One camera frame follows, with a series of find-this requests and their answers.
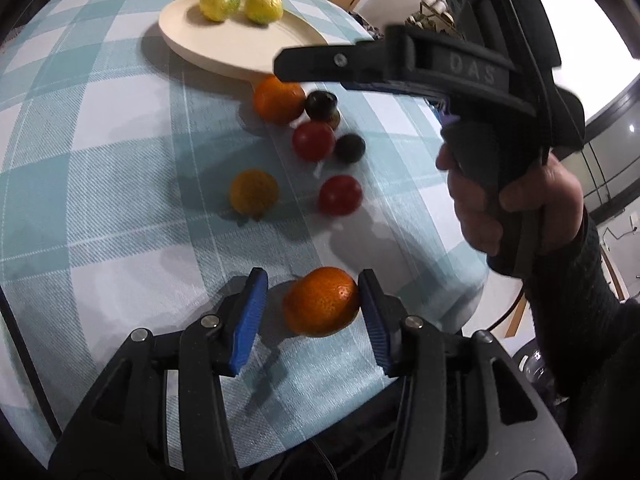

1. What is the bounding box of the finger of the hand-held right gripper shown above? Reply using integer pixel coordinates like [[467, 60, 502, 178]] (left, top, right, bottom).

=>
[[344, 79, 443, 108], [273, 40, 391, 85]]

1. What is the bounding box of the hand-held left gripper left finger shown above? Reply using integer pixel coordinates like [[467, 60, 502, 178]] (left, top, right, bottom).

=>
[[47, 267, 271, 480]]

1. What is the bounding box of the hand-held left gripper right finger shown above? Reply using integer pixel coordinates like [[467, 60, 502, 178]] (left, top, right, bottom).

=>
[[357, 268, 578, 480]]

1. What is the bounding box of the dark purple plum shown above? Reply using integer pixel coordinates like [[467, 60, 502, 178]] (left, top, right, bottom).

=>
[[334, 133, 366, 164], [305, 91, 338, 122]]

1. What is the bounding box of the orange mandarin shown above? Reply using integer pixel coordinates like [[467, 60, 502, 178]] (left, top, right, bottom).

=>
[[282, 266, 361, 338], [252, 75, 307, 126]]

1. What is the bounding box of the red tomato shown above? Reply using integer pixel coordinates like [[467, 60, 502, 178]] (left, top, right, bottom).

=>
[[319, 175, 363, 216], [292, 121, 336, 162]]

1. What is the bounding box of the cream round plate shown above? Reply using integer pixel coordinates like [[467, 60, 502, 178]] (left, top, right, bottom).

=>
[[158, 0, 331, 82]]

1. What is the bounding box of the person's right forearm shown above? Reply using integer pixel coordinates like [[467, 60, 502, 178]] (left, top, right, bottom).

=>
[[522, 207, 640, 401]]

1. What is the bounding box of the person's right hand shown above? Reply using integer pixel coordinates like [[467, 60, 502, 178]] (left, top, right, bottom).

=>
[[436, 142, 586, 257]]

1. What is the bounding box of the wooden shoe rack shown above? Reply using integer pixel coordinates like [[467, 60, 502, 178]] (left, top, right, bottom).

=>
[[405, 0, 456, 31]]

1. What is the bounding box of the green yellow citrus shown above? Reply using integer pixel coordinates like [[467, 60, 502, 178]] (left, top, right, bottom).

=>
[[199, 0, 241, 23]]

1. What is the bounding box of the teal checked tablecloth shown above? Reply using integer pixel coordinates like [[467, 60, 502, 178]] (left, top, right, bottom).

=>
[[0, 0, 491, 461]]

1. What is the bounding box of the black bar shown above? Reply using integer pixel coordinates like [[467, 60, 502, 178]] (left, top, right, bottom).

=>
[[0, 285, 63, 433]]

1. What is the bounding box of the black cable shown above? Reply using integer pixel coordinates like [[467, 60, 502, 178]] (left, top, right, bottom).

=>
[[487, 280, 526, 333]]

